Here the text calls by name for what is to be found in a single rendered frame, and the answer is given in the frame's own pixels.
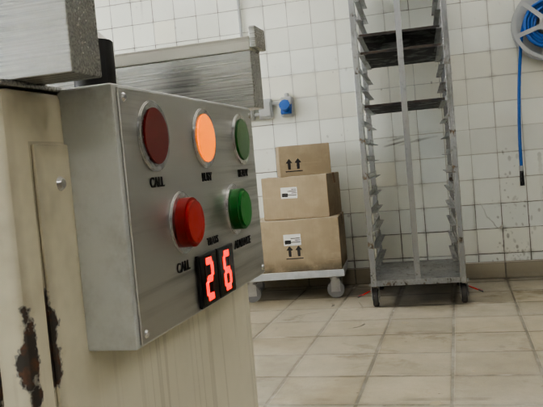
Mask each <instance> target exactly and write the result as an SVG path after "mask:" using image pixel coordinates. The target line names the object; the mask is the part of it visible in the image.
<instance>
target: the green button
mask: <svg viewBox="0 0 543 407"><path fill-rule="evenodd" d="M229 212H230V217H231V220H232V223H233V226H234V227H235V228H236V229H246V228H247V227H248V225H249V224H250V222H251V216H252V208H251V201H250V196H249V194H248V193H247V191H245V189H243V188H239V189H233V190H232V192H231V195H230V198H229Z"/></svg>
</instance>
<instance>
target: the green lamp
mask: <svg viewBox="0 0 543 407"><path fill-rule="evenodd" d="M236 142H237V147H238V152H239V154H240V156H241V158H242V159H243V160H246V159H247V157H248V155H249V150H250V140H249V133H248V130H247V126H246V123H245V122H244V120H242V119H239V120H238V122H237V126H236Z"/></svg>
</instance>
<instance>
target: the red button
mask: <svg viewBox="0 0 543 407"><path fill-rule="evenodd" d="M204 226H205V223H204V212H203V209H202V207H201V205H200V203H199V202H198V201H197V200H196V199H195V198H194V197H188V198H182V199H180V200H179V202H178V203H177V205H176V209H175V231H176V234H177V237H178V239H179V242H180V244H181V245H182V246H183V247H194V246H198V245H199V244H200V242H201V241H202V239H203V236H204Z"/></svg>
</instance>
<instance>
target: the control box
mask: <svg viewBox="0 0 543 407"><path fill-rule="evenodd" d="M57 97H58V98H59V101H60V109H61V124H62V132H63V141H64V145H67V146H68V154H69V169H70V177H71V186H72V194H73V202H74V217H75V225H76V233H77V241H78V256H79V264H80V272H81V281H82V295H83V303H84V312H85V320H86V335H87V343H88V349H89V351H114V350H138V349H140V348H142V347H143V346H145V345H146V344H148V343H149V342H152V341H153V340H154V339H156V338H158V337H160V336H161V335H163V334H164V333H166V332H167V331H169V330H171V329H173V328H174V327H176V326H177V325H179V324H181V323H183V322H184V321H186V320H187V319H189V318H190V317H193V316H194V315H196V314H197V313H199V312H201V311H202V310H204V309H205V308H207V307H208V306H210V305H212V304H214V303H216V302H217V301H219V300H220V299H222V298H224V297H225V296H227V295H229V294H230V293H231V292H234V291H235V290H237V289H239V288H240V287H242V286H243V285H245V284H246V283H249V282H250V281H251V280H253V279H255V278H257V277H258V276H260V275H261V274H263V273H264V261H263V244H262V235H261V225H260V216H259V199H258V189H257V180H256V171H255V154H254V144H253V135H252V126H251V114H250V110H249V108H245V107H237V106H233V105H228V104H224V103H215V102H210V101H206V100H201V99H193V98H188V97H183V96H179V95H174V94H167V93H162V92H157V91H152V90H144V89H140V88H135V87H131V86H122V85H117V84H113V83H104V84H98V85H92V86H80V87H73V88H66V89H61V91H60V92H59V93H57ZM151 107H155V108H157V109H158V110H159V111H160V112H161V113H162V116H163V118H164V120H165V122H166V127H167V131H168V138H169V146H168V153H167V155H166V159H165V161H164V162H163V163H162V164H156V163H154V162H153V161H152V160H151V158H150V156H149V154H148V152H147V150H146V147H145V141H144V133H143V125H144V119H145V114H146V112H147V111H148V110H149V109H150V108H151ZM203 114H205V115H207V116H208V117H209V119H210V120H211V122H212V124H213V129H214V133H215V141H216V146H215V153H214V156H213V159H212V160H211V161H210V162H207V161H205V160H204V158H203V156H202V155H201V152H200V148H199V145H198V139H197V125H198V121H199V118H200V116H201V115H203ZM239 119H242V120H244V122H245V123H246V126H247V130H248V133H249V140H250V150H249V155H248V157H247V159H246V160H243V159H242V158H241V156H240V154H239V152H238V147H237V142H236V126H237V122H238V120H239ZM239 188H243V189H245V191H247V193H248V194H249V196H250V201H251V208H252V216H251V222H250V224H249V225H248V227H247V228H246V229H236V228H235V227H234V226H233V223H232V220H231V217H230V212H229V198H230V195H231V192H232V190H233V189H239ZM188 197H194V198H195V199H196V200H197V201H198V202H199V203H200V205H201V207H202V209H203V212H204V223H205V226H204V236H203V239H202V241H201V242H200V244H199V245H198V246H194V247H183V246H182V245H181V244H180V242H179V239H178V237H177V234H176V231H175V209H176V205H177V203H178V202H179V200H180V199H182V198H188ZM227 249H229V254H230V259H231V267H230V270H232V277H233V282H232V288H231V289H229V290H228V291H227V288H226V286H225V276H224V273H225V270H224V267H223V258H222V257H223V256H224V254H223V251H224V250H227ZM210 256H212V261H213V266H214V275H213V278H214V279H215V284H216V292H215V299H213V300H210V301H209V297H208V295H207V287H206V283H207V282H208V280H207V279H206V278H205V269H204V265H205V264H206V262H205V259H206V258H207V257H210Z"/></svg>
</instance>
